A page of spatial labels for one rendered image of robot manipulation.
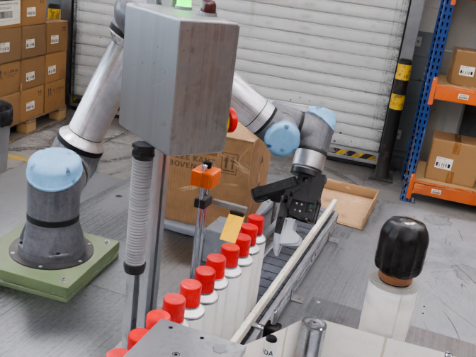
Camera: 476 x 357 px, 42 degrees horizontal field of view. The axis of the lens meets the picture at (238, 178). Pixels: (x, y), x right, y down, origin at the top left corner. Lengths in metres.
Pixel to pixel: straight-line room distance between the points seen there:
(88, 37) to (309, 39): 2.08
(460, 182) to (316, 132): 3.53
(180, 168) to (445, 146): 3.39
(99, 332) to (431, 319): 0.75
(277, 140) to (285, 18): 4.17
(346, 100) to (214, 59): 4.61
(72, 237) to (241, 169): 0.48
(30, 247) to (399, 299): 0.80
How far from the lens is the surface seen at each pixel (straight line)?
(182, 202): 1.71
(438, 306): 1.60
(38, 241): 1.44
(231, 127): 0.93
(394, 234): 1.05
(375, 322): 1.12
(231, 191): 1.66
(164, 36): 0.86
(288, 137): 1.30
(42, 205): 1.40
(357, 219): 1.99
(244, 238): 1.12
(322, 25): 5.39
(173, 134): 0.86
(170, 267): 1.54
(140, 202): 0.93
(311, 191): 1.44
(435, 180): 4.92
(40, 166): 1.39
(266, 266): 1.49
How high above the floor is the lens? 1.55
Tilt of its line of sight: 19 degrees down
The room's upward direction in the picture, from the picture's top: 8 degrees clockwise
